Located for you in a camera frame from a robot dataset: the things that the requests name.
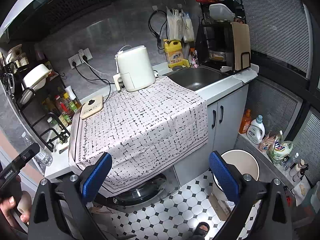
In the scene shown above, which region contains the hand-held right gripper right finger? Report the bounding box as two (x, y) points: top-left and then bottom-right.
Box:
(209, 151), (293, 240)

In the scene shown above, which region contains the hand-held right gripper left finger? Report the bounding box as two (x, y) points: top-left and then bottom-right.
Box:
(27, 152), (113, 240)

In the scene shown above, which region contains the beige waste bin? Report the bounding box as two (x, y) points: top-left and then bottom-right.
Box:
(211, 149), (260, 205)

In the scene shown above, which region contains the person's left hand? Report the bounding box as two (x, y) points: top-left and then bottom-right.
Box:
(0, 197), (30, 225)

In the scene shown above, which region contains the brown cardboard piece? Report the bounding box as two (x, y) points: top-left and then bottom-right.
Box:
(209, 192), (238, 222)

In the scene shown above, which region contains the clear plastic water bottle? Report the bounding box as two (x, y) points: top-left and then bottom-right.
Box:
(21, 132), (53, 167)

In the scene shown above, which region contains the front-load washing machine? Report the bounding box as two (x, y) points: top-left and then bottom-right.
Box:
(45, 165), (175, 207)

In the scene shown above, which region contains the pink refill pouch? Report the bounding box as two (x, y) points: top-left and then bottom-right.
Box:
(259, 130), (275, 152)

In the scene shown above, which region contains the white laundry detergent bottle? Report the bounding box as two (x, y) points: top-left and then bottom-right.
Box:
(247, 115), (265, 144)

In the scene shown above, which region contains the black condiment rack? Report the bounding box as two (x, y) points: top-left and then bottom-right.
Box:
(0, 62), (72, 153)

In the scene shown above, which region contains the person's foot in black slipper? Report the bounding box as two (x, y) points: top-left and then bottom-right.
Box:
(194, 222), (210, 238)

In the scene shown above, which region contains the orange bottle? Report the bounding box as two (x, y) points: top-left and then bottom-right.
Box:
(239, 109), (252, 134)

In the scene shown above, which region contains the green white refill pouch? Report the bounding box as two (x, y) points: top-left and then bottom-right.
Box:
(266, 130), (295, 164)

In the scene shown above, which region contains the small clear bottle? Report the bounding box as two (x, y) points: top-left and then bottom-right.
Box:
(284, 152), (299, 172)

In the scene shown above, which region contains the white black-checked tablecloth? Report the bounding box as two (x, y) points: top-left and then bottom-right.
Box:
(68, 76), (208, 195)

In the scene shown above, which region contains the small dark brown bottle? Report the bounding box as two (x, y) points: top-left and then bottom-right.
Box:
(292, 164), (309, 183)

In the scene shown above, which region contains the red cap sauce bottle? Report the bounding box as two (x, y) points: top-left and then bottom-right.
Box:
(54, 95), (73, 124)

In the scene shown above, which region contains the yellow cap green label bottle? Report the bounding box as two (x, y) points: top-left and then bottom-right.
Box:
(62, 92), (78, 114)

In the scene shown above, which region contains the grey sink cabinet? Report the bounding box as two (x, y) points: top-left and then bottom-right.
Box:
(172, 84), (249, 188)

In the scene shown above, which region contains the white printed cloth bag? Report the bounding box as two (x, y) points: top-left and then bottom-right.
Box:
(292, 177), (313, 198)

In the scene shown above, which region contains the white-top oil spray bottle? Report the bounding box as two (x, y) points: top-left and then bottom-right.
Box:
(64, 85), (82, 109)

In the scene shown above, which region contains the white bowl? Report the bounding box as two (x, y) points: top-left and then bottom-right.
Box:
(22, 64), (53, 89)

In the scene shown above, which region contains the white paper towel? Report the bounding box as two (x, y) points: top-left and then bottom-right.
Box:
(231, 70), (258, 83)

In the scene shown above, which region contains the steel sink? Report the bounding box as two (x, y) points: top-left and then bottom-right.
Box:
(166, 66), (229, 92)

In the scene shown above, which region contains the cream air fryer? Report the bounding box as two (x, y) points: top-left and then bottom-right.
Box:
(117, 45), (156, 92)

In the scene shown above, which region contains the steel pot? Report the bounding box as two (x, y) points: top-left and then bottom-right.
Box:
(208, 51), (229, 62)

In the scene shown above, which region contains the yellow detergent bottle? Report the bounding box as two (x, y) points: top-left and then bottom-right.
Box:
(164, 39), (185, 68)

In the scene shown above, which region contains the wooden cutting board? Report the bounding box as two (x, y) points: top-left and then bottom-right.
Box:
(230, 21), (251, 71)

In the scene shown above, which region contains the black dish rack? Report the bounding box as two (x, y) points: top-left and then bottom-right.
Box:
(195, 0), (252, 72)

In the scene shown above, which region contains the hanging clear plastic bag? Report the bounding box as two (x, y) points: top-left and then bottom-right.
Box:
(166, 9), (183, 42)
(181, 11), (195, 43)

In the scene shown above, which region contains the window with grey blinds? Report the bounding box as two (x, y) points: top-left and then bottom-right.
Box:
(215, 0), (320, 185)

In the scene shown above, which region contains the white plastic container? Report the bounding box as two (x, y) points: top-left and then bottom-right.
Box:
(209, 3), (235, 22)

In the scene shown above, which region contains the black range hood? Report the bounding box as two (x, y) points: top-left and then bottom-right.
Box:
(0, 0), (137, 43)

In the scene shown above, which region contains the black power cable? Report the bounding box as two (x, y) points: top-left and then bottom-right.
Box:
(72, 61), (112, 85)
(82, 55), (112, 105)

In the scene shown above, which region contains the grey wall socket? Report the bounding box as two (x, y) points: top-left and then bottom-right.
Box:
(78, 47), (93, 61)
(68, 56), (82, 69)

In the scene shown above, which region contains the white power cable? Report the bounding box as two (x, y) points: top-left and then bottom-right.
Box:
(82, 45), (134, 77)

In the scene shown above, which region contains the hanging black cable coil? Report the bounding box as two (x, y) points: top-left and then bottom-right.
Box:
(148, 10), (167, 50)

